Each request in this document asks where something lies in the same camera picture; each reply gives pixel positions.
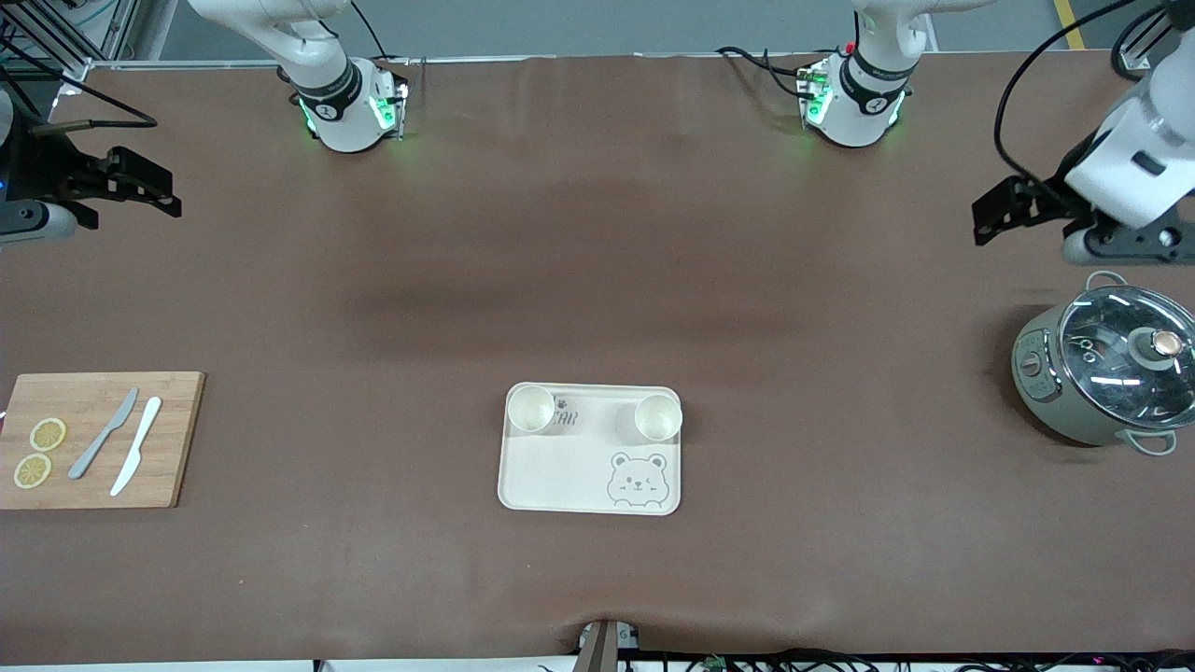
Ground cream bear print tray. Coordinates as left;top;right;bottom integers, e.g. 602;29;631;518
497;381;683;517

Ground aluminium rack frame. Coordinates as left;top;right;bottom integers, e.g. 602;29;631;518
0;0;143;68

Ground white plastic knife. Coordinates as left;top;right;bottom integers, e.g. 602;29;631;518
109;396;164;497

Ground white plastic cup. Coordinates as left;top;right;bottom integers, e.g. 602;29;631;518
505;384;558;436
633;393;685;443

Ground grey plastic knife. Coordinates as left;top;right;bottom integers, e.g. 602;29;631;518
67;386;141;482

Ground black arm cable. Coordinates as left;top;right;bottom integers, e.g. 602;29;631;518
992;0;1170;186
0;37;159;132

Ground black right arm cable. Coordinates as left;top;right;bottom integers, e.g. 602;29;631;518
0;37;159;132

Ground black base cables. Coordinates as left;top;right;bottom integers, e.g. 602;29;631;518
715;43;846;102

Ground wooden cutting board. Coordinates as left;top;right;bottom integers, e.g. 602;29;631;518
0;371;207;511

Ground grey-green electric cooking pot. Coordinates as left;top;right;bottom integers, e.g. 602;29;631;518
1010;270;1195;457

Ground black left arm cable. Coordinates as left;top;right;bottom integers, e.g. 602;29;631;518
992;0;1170;186

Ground aluminium camera mount profile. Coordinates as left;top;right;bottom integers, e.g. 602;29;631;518
576;618;641;672

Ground aluminium corner profile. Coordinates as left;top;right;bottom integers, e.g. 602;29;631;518
1115;0;1185;77

